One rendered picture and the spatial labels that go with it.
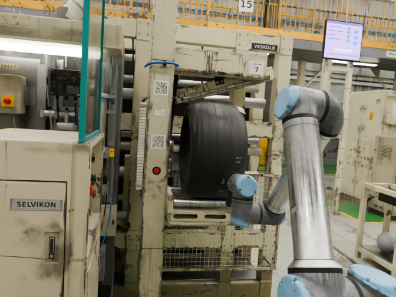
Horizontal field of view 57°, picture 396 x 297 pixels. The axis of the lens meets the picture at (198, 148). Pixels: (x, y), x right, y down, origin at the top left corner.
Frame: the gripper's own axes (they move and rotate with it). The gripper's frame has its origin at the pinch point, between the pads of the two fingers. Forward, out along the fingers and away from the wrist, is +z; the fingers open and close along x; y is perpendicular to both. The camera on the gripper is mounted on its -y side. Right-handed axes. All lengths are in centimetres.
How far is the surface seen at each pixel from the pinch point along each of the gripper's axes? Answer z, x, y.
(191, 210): 12.3, 14.9, -15.0
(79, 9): 34, 82, 96
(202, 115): 1.6, 13.1, 35.5
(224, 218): 13.0, -4.2, -19.3
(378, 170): 327, -339, 9
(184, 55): 35, 19, 75
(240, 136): -3.5, -6.1, 25.2
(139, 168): 18.4, 43.2, 6.1
